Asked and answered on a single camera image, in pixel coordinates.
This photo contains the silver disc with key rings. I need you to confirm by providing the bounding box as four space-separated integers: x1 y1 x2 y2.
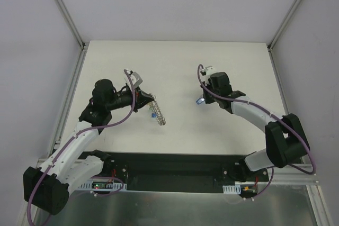
148 94 166 126

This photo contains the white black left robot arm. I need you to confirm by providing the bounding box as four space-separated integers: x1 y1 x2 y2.
23 73 154 215

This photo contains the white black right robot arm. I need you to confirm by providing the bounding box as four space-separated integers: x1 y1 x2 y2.
198 70 310 182

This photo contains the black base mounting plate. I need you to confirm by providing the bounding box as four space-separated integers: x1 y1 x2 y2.
81 150 268 192

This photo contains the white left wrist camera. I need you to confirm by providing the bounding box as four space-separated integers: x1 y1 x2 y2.
124 69 143 89

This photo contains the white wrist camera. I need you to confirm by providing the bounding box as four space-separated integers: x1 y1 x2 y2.
200 66 217 83
124 69 143 89

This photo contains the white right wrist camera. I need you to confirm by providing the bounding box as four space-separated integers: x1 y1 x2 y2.
200 66 217 83

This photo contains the white slotted cable duct left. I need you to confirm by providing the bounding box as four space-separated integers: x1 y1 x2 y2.
77 180 127 192

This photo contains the white slotted cable duct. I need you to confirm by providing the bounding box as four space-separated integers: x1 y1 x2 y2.
222 184 241 195
77 180 127 192

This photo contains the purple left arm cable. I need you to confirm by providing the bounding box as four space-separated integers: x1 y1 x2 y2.
26 69 138 224

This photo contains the white slotted cable duct right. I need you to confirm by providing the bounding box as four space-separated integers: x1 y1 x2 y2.
222 184 241 195

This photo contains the aluminium corner frame post left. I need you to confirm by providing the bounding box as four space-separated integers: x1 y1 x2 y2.
39 0 90 51

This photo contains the aluminium corner frame post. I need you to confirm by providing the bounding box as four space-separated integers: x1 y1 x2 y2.
39 0 90 51
266 0 321 52

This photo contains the aluminium corner frame post right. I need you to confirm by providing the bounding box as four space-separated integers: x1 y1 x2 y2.
266 0 321 52

